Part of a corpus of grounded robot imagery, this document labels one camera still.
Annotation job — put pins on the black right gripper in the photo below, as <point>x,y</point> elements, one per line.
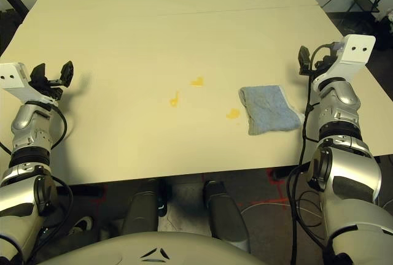
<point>320,65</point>

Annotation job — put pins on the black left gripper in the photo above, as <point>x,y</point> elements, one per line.
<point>52,88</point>

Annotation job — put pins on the light blue rag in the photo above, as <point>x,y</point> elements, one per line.
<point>270,110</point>

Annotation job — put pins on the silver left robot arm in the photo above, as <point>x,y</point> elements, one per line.
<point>29,154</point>

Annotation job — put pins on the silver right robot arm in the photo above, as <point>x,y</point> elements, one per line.
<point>347,170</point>

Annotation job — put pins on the black step stool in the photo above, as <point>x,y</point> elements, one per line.
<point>363,2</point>

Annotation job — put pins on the black bag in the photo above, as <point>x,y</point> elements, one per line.
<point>385,36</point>

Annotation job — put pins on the round yellow liquid spill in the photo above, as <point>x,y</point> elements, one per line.
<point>232,113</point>

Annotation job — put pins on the white crumpled cloth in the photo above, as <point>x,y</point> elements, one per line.
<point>390,16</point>

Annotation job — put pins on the heart-shaped yellow liquid spill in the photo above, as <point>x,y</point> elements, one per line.
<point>196,82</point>

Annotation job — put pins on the long thin yellow liquid spill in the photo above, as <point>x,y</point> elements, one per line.
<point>173,102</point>

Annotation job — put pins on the black sneaker white sole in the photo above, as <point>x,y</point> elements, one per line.
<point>81,225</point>

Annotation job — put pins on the dark grey left robot leg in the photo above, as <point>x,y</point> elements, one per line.
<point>141,209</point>

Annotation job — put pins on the dark grey robot leg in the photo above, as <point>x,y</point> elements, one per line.
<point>141,209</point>
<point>224,213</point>

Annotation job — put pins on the dark grey right robot leg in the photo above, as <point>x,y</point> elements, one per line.
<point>224,213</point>

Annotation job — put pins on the grey robot torso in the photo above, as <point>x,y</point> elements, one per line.
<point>122,249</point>

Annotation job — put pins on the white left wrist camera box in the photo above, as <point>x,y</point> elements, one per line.
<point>12,78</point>

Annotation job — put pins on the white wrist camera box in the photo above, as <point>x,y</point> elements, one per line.
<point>353,53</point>
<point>12,78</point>

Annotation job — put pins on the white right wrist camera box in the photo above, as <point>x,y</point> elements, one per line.
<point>353,53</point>

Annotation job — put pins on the black table frame bar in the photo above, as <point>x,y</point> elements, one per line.
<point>86,190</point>
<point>284,174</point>

